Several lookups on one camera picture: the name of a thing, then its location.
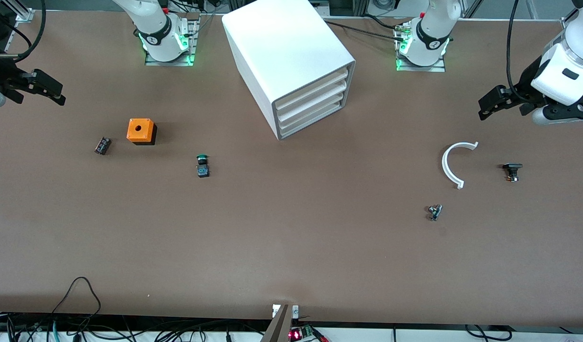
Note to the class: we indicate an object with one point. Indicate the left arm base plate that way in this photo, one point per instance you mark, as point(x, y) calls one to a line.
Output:
point(405, 68)

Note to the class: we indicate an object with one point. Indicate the circuit board with red light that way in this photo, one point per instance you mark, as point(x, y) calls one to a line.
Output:
point(296, 335)

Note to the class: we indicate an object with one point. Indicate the small metal connector part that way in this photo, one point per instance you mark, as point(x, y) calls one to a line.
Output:
point(434, 211)

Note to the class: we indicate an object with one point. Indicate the white curved plastic arc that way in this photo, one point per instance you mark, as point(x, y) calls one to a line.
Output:
point(444, 164)

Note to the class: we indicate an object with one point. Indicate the aluminium frame profile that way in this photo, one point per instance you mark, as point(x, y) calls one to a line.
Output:
point(23, 14)
point(568, 24)

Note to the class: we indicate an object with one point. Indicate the grey wedge shaped post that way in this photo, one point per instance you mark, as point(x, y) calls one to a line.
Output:
point(279, 327)

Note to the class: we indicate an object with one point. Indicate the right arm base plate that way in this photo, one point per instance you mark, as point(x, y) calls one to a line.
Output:
point(194, 38)

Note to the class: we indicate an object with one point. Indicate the white plastic drawer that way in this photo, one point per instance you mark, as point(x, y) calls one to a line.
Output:
point(315, 99)
point(315, 118)
point(315, 89)
point(315, 108)

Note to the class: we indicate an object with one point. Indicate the dark cylindrical capacitor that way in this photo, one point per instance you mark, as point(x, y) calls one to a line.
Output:
point(102, 146)

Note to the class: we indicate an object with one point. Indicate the green push button switch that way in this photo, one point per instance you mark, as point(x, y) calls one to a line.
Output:
point(203, 171)

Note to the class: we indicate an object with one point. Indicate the small black switch part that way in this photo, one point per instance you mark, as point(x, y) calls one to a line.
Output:
point(512, 167)

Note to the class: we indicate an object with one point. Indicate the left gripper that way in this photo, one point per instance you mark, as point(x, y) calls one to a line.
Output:
point(527, 80)

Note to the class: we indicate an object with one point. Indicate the white drawer cabinet housing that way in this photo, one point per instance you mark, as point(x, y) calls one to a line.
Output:
point(281, 42)

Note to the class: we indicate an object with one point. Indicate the orange button enclosure box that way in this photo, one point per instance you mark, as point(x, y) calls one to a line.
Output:
point(146, 130)

